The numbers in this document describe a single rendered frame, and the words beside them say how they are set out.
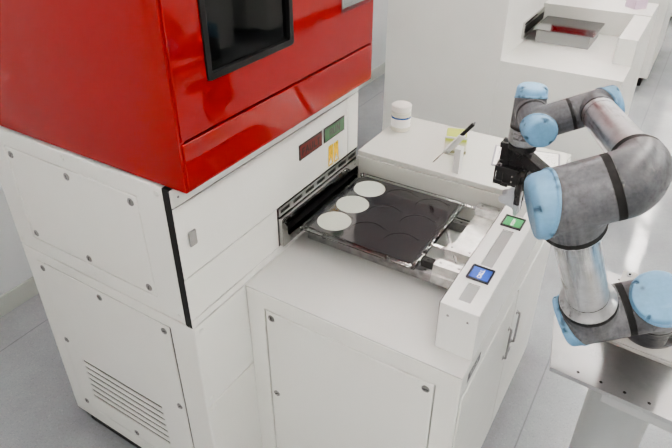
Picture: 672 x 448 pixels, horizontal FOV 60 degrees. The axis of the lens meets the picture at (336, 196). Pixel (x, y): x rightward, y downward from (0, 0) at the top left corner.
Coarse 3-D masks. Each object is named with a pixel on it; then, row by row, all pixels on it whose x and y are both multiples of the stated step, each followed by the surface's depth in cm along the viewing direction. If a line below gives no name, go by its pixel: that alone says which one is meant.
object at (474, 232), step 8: (472, 224) 174; (480, 224) 174; (488, 224) 174; (464, 232) 170; (472, 232) 170; (480, 232) 170; (456, 240) 167; (464, 240) 167; (472, 240) 167; (480, 240) 167; (472, 248) 164; (464, 264) 157; (432, 280) 155; (440, 280) 153; (448, 280) 152; (448, 288) 153
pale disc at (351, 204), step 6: (342, 198) 182; (348, 198) 182; (354, 198) 182; (360, 198) 182; (336, 204) 179; (342, 204) 179; (348, 204) 179; (354, 204) 179; (360, 204) 179; (366, 204) 179; (342, 210) 177; (348, 210) 177; (354, 210) 177; (360, 210) 177
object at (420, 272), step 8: (320, 240) 175; (328, 240) 174; (336, 248) 173; (344, 248) 172; (352, 248) 170; (360, 256) 170; (368, 256) 168; (384, 264) 166; (392, 264) 164; (408, 272) 163; (416, 272) 161; (424, 272) 159; (424, 280) 161
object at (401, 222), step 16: (352, 192) 185; (384, 192) 185; (400, 192) 186; (416, 192) 185; (336, 208) 177; (368, 208) 177; (384, 208) 178; (400, 208) 177; (416, 208) 178; (432, 208) 178; (448, 208) 178; (352, 224) 170; (368, 224) 170; (384, 224) 170; (400, 224) 170; (416, 224) 170; (432, 224) 170; (352, 240) 163; (368, 240) 164; (384, 240) 164; (400, 240) 164; (416, 240) 164; (400, 256) 157; (416, 256) 157
